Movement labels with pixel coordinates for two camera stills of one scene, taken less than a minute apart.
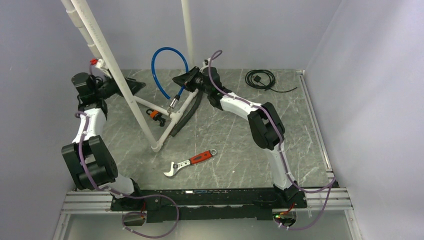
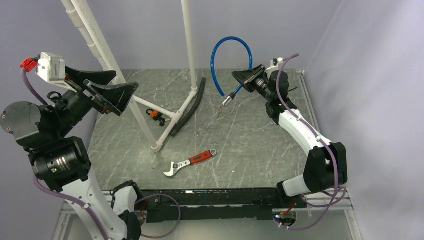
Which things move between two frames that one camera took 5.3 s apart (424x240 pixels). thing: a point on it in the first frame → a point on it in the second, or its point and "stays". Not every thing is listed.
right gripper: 188,78 → 249,77
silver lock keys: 169,110 → 220,108
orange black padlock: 153,114 stays
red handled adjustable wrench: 173,168 stays
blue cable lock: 174,101 → 228,100
